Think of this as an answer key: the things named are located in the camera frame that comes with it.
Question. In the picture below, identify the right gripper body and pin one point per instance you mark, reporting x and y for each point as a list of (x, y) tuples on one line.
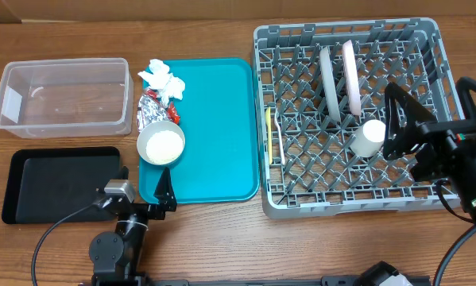
[(427, 168)]

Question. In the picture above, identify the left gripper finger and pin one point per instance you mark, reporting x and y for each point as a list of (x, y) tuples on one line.
[(164, 193), (123, 173)]

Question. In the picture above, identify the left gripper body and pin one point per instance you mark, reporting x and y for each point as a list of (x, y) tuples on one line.
[(145, 210)]

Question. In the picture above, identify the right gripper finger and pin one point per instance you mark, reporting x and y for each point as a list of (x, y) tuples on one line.
[(404, 117), (464, 87)]

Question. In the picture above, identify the grey bowl with rice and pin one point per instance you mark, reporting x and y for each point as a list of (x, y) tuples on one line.
[(161, 143)]

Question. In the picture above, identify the white cup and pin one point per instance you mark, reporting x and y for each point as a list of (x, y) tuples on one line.
[(369, 138)]

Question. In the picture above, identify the pink plate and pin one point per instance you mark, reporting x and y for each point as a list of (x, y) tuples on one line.
[(351, 74)]

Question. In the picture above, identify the grey plate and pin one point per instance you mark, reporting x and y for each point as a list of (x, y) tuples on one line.
[(329, 84)]

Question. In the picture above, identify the white plastic fork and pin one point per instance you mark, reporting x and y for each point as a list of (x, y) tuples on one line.
[(279, 134)]

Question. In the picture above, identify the yellow plastic fork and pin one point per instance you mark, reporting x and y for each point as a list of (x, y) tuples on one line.
[(269, 133)]

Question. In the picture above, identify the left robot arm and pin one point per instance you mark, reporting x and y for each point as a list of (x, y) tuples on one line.
[(116, 254)]

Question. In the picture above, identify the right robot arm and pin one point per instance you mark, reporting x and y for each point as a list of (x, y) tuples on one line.
[(467, 195)]

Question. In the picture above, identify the grey dishwasher rack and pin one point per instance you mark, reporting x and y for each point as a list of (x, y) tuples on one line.
[(321, 175)]

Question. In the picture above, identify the crumpled silver foil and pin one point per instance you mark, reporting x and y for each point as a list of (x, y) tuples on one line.
[(149, 110)]

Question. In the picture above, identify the red wrapper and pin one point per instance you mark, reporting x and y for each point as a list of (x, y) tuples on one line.
[(172, 113)]

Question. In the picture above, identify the black plastic tray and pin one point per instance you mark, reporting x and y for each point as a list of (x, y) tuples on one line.
[(46, 185)]

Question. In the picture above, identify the teal plastic tray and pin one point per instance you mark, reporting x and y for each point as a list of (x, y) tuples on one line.
[(220, 161)]

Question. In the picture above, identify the crumpled white tissue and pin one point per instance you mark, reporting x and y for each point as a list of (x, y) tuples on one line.
[(160, 79)]

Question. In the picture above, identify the clear plastic bin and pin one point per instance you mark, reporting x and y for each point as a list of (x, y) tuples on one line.
[(82, 97)]

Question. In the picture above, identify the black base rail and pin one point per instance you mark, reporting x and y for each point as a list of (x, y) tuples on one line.
[(323, 281)]

